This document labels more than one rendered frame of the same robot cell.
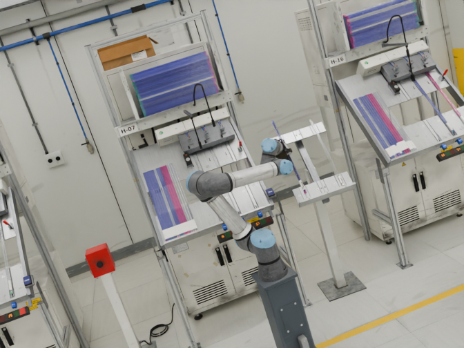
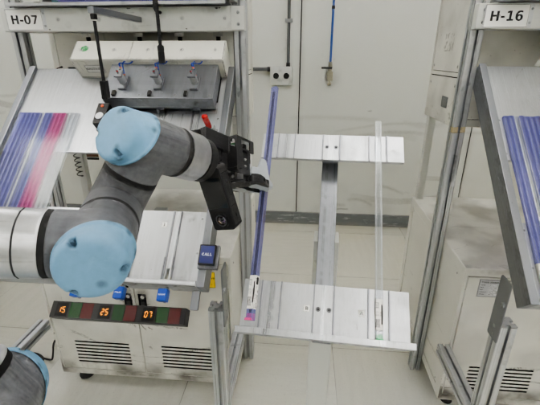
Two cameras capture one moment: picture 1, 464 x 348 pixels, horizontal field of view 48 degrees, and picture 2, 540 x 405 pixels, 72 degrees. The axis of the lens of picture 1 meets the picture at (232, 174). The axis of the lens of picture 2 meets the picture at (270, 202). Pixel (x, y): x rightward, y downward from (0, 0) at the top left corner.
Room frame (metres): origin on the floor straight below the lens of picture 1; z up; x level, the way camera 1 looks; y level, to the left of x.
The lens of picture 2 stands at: (2.15, -0.52, 1.24)
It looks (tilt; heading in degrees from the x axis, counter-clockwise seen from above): 21 degrees down; 13
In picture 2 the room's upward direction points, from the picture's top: straight up
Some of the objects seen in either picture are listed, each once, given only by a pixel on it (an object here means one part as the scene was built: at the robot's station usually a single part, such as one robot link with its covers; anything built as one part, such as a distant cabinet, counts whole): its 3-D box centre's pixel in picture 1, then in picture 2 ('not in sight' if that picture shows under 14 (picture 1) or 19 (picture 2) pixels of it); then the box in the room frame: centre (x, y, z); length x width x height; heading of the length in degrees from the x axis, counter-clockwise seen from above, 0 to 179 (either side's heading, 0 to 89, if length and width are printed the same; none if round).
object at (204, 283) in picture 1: (217, 248); (169, 278); (3.44, 0.26, 0.31); 0.70 x 0.65 x 0.62; 98
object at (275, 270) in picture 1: (271, 265); not in sight; (2.36, -0.05, 0.60); 0.15 x 0.15 x 0.10
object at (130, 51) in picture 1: (140, 44); not in sight; (3.61, 0.33, 1.82); 0.68 x 0.30 x 0.20; 98
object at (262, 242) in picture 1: (264, 244); not in sight; (2.36, -0.05, 0.72); 0.13 x 0.12 x 0.14; 27
